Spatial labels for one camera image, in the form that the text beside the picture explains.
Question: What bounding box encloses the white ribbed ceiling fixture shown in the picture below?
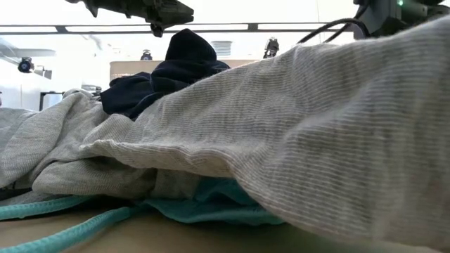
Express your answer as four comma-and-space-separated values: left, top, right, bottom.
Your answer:
210, 40, 233, 58

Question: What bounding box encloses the white perforated laundry basket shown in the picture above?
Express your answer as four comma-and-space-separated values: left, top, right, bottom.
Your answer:
109, 58, 261, 82

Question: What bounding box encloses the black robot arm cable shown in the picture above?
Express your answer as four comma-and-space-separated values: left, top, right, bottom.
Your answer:
297, 17, 372, 45

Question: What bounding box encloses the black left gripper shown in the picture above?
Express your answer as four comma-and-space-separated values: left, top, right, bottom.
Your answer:
82, 0, 195, 39

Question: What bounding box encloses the teal knit garment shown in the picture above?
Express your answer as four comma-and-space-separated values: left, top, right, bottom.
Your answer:
0, 177, 285, 253

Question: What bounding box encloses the plain grey sweatshirt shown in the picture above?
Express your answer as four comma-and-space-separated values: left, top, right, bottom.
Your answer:
0, 88, 205, 205

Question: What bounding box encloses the grey striped knit garment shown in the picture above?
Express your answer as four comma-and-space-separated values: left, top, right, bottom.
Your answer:
79, 15, 450, 252

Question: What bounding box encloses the navy patterned shirt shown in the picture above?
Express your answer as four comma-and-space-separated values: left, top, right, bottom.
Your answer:
100, 27, 231, 121

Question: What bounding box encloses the black background stand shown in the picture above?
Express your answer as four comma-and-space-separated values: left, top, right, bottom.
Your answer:
38, 90, 68, 112

